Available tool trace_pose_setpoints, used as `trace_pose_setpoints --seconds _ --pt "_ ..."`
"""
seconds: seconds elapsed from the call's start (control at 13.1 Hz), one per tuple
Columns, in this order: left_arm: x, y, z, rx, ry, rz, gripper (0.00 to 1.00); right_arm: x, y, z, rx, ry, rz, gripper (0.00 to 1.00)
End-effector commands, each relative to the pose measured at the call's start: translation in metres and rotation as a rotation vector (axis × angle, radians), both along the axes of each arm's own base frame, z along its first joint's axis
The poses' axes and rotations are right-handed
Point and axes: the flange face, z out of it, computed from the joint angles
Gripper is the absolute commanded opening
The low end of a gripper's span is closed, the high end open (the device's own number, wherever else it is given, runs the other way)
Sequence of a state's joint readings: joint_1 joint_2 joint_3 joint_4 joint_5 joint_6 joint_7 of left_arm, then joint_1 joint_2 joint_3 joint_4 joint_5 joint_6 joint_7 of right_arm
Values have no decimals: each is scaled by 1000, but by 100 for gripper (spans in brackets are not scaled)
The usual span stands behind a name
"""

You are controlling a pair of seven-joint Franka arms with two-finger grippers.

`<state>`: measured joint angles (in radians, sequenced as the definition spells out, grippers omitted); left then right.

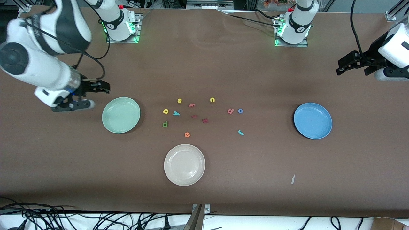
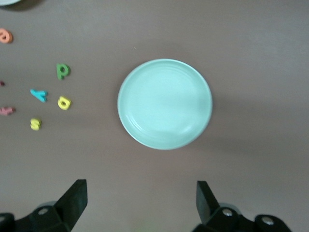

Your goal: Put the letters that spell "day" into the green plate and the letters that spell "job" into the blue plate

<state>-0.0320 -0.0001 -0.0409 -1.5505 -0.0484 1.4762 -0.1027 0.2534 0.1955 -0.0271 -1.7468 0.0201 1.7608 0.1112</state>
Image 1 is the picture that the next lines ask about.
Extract silver aluminium frame rail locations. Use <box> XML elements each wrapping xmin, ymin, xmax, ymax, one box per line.
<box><xmin>385</xmin><ymin>0</ymin><xmax>409</xmax><ymax>22</ymax></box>
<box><xmin>18</xmin><ymin>0</ymin><xmax>42</xmax><ymax>13</ymax></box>

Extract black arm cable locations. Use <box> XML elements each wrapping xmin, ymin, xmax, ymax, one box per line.
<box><xmin>73</xmin><ymin>19</ymin><xmax>111</xmax><ymax>82</ymax></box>
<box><xmin>26</xmin><ymin>16</ymin><xmax>84</xmax><ymax>55</ymax></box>
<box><xmin>350</xmin><ymin>0</ymin><xmax>365</xmax><ymax>56</ymax></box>

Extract grey metal post bracket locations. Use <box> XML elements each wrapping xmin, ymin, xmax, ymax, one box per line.
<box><xmin>183</xmin><ymin>204</ymin><xmax>211</xmax><ymax>230</ymax></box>

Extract blue plate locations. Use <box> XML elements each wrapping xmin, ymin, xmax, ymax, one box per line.
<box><xmin>294</xmin><ymin>103</ymin><xmax>333</xmax><ymax>140</ymax></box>

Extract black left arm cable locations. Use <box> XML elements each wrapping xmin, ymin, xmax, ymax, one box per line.
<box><xmin>350</xmin><ymin>0</ymin><xmax>365</xmax><ymax>56</ymax></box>

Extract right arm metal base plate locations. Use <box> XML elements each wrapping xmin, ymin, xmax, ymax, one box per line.
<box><xmin>106</xmin><ymin>13</ymin><xmax>141</xmax><ymax>44</ymax></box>

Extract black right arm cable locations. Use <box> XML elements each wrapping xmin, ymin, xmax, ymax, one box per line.
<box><xmin>26</xmin><ymin>16</ymin><xmax>84</xmax><ymax>55</ymax></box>
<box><xmin>73</xmin><ymin>19</ymin><xmax>111</xmax><ymax>82</ymax></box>

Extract black cable behind table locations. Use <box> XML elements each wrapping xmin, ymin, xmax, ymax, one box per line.
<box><xmin>220</xmin><ymin>9</ymin><xmax>282</xmax><ymax>27</ymax></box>

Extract light green plate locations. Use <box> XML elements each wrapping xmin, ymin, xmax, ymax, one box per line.
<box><xmin>102</xmin><ymin>97</ymin><xmax>141</xmax><ymax>134</ymax></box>

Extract tangled black floor cables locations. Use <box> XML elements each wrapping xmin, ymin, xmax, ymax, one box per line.
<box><xmin>0</xmin><ymin>196</ymin><xmax>192</xmax><ymax>230</ymax></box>

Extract grey metal device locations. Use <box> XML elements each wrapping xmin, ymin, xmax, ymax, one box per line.
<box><xmin>186</xmin><ymin>0</ymin><xmax>234</xmax><ymax>11</ymax></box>

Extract brown cardboard box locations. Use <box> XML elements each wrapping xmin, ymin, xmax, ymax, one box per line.
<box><xmin>372</xmin><ymin>217</ymin><xmax>409</xmax><ymax>230</ymax></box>

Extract beige plate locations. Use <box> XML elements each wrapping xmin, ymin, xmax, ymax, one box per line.
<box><xmin>164</xmin><ymin>144</ymin><xmax>206</xmax><ymax>187</ymax></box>

